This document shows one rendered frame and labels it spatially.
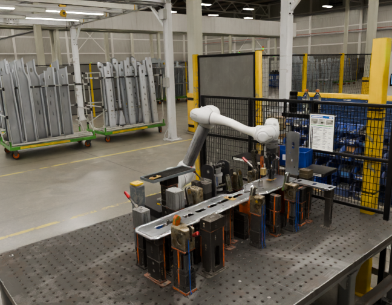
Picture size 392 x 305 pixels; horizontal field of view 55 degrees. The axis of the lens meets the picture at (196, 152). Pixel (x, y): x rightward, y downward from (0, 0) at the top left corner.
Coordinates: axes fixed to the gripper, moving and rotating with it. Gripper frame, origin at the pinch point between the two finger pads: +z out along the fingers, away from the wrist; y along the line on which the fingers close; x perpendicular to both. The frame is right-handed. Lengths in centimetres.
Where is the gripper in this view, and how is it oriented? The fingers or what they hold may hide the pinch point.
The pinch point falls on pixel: (271, 174)
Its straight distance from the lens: 282.0
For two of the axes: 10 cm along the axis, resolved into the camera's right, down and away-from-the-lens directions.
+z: 0.4, 9.7, 2.2
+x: 7.1, -1.8, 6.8
